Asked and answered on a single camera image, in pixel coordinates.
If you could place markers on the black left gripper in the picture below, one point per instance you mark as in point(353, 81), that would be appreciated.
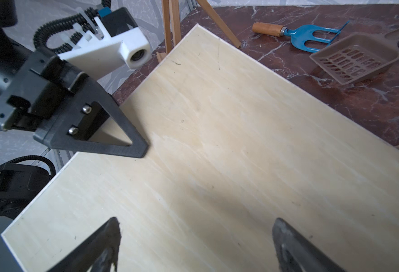
point(63, 107)

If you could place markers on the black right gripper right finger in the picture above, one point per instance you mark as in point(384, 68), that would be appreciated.
point(297, 254)

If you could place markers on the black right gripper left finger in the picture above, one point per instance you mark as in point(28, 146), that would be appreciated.
point(98, 253)

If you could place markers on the light plywood board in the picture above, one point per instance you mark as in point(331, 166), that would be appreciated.
point(233, 147)

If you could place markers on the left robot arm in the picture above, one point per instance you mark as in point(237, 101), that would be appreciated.
point(50, 36)

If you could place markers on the brown slotted scoop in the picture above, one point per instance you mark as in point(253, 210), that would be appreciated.
point(359, 56)

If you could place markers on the blue garden fork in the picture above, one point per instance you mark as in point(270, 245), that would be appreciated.
point(299, 36)

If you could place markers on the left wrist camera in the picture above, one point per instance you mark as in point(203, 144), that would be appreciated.
point(114, 40)

